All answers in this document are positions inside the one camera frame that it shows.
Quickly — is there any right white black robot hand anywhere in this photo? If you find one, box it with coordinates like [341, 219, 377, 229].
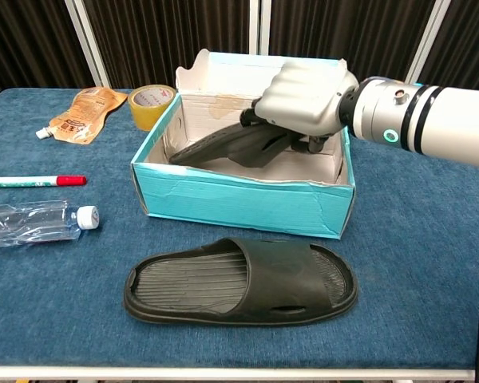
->
[238, 61, 360, 156]

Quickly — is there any black rubber slipper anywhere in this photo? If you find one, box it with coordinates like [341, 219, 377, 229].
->
[122, 237, 359, 328]
[168, 120, 307, 169]

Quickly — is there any light blue shoe box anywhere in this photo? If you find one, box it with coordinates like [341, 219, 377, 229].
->
[129, 48, 357, 241]

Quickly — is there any dark pleated partition panel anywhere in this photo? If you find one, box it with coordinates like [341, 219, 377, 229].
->
[81, 0, 252, 91]
[0, 0, 97, 105]
[267, 0, 428, 83]
[418, 0, 479, 92]

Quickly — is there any brown packing tape roll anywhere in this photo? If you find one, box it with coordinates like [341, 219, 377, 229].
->
[127, 84, 178, 133]

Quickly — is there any brown spout pouch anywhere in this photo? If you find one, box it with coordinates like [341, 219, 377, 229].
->
[35, 86, 129, 147]

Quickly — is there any white marker red cap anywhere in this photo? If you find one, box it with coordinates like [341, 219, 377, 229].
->
[0, 174, 89, 189]

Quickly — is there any clear plastic water bottle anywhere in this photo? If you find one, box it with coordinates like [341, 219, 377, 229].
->
[0, 199, 101, 250]

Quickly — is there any dark blue table cloth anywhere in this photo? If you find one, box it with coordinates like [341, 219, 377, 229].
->
[0, 88, 479, 371]

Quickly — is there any grey partition post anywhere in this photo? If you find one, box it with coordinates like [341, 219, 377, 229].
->
[248, 0, 271, 56]
[405, 0, 453, 85]
[62, 0, 112, 89]

